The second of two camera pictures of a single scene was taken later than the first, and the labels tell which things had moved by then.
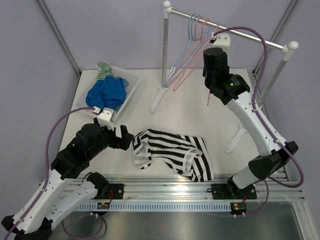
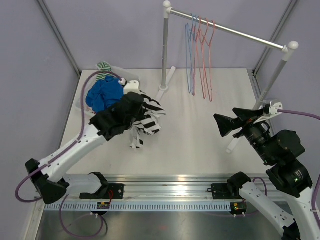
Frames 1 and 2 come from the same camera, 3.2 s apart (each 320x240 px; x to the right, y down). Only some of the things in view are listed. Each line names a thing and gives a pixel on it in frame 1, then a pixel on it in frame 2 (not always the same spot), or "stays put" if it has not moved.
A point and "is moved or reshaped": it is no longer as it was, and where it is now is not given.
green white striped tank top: [105, 69] stays put
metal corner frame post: [65, 48] stays put
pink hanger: [195, 55] is moved or reshaped
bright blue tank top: [106, 93] stays put
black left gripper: [123, 142] -> [141, 113]
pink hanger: [197, 41] -> [202, 55]
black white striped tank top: [186, 155] -> [150, 123]
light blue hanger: [195, 42] is moved or reshaped
